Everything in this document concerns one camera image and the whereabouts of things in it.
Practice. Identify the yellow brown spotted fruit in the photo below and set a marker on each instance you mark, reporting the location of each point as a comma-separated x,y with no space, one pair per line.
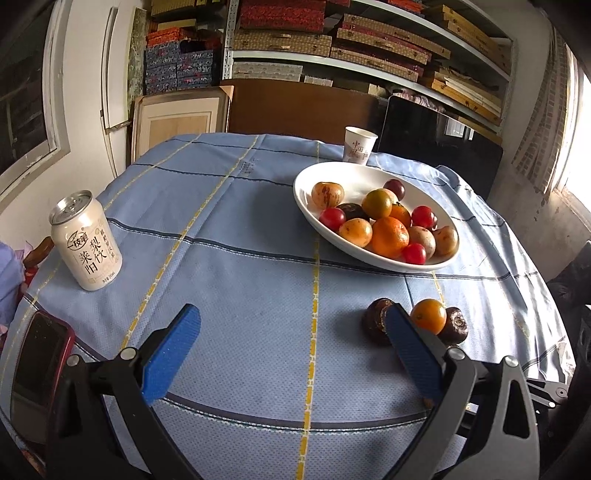
327,194

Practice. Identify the bright window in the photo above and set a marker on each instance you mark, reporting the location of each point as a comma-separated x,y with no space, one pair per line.
575,152

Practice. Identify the brown wooden object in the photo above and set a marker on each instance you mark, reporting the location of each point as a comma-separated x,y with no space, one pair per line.
39,251

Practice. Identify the brown wooden board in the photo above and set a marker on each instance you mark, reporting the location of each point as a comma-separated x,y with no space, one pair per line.
300,110

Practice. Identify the pale blue cloth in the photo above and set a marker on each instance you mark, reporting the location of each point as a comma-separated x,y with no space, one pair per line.
9,281

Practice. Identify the white door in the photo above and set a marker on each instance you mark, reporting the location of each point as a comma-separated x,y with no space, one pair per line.
111,92

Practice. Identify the purple red passion fruit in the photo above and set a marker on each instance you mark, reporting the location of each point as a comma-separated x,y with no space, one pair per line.
394,188

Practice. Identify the patterned curtain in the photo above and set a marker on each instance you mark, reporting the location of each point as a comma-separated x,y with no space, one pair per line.
540,124

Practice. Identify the light wooden framed panel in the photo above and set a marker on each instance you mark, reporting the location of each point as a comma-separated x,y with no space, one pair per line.
175,124

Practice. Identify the green mottled board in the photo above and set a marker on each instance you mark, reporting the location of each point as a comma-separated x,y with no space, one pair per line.
137,50

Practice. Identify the black panel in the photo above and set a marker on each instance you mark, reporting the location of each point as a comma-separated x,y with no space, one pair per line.
438,143

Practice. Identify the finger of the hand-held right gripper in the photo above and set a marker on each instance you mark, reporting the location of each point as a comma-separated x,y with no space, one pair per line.
551,392

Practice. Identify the white plate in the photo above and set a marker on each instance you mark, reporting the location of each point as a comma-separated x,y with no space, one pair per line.
351,173

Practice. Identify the dark wrinkled passion fruit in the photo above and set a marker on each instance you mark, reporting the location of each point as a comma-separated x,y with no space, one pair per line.
353,211
374,318
457,325

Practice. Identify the white drink can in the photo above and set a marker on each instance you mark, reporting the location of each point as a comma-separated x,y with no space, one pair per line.
85,244

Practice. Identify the orange patterned box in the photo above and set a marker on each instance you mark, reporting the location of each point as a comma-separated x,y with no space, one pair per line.
164,37

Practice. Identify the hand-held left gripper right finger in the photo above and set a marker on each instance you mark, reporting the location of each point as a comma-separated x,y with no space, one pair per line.
411,353

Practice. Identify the stack of woven flat boxes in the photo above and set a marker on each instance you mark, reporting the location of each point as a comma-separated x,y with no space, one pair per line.
378,41

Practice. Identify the yellow orange fruit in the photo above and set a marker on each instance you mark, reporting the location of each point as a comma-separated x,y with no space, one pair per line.
355,232

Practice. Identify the red cherry tomato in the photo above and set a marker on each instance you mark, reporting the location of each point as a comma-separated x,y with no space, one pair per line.
414,253
423,217
332,218

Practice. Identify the dark framed window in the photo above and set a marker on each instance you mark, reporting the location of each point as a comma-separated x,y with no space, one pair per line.
23,92

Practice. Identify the green orange mandarin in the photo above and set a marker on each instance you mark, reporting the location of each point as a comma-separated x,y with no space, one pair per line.
376,203

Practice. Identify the white paper cup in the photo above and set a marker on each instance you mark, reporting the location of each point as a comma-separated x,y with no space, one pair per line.
360,145

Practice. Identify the large orange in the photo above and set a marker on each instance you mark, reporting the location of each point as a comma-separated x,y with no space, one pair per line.
390,237

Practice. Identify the phone in red case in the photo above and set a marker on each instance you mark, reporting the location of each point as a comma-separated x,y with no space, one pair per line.
39,355

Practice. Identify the stack of blue patterned boxes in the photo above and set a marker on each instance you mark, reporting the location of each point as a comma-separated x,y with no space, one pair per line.
180,69

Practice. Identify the blue checked tablecloth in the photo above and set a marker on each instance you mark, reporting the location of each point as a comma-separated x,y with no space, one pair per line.
231,258

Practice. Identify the small orange mandarin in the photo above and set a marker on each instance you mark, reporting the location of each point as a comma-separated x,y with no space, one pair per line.
428,316
400,214

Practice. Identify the white metal shelf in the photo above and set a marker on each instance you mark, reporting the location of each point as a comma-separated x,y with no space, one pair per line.
369,76

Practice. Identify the dark clothing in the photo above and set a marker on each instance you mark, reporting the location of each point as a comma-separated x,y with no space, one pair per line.
572,286

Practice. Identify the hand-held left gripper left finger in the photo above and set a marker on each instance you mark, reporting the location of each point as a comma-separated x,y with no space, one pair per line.
173,355

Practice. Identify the stack of red patterned boxes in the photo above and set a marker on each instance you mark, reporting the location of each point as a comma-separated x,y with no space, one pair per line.
281,14

